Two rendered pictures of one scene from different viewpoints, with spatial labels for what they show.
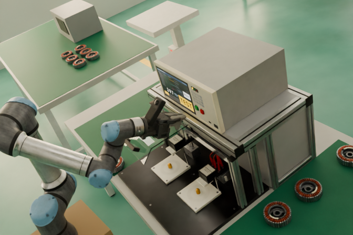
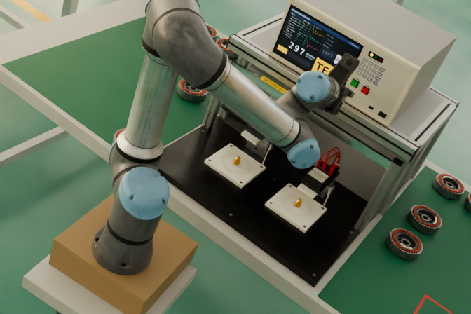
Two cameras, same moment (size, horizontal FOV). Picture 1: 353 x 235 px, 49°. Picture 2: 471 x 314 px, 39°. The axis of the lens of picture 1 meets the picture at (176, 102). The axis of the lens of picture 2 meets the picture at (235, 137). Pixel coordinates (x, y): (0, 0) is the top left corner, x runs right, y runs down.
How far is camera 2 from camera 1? 1.36 m
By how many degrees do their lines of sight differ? 35
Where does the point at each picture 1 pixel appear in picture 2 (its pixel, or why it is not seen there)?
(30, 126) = not seen: hidden behind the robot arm
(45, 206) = (155, 186)
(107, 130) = (323, 85)
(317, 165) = (416, 192)
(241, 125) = (404, 120)
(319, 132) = not seen: hidden behind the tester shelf
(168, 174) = (238, 173)
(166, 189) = (244, 194)
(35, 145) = (243, 78)
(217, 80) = (410, 54)
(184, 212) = (288, 230)
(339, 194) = (453, 228)
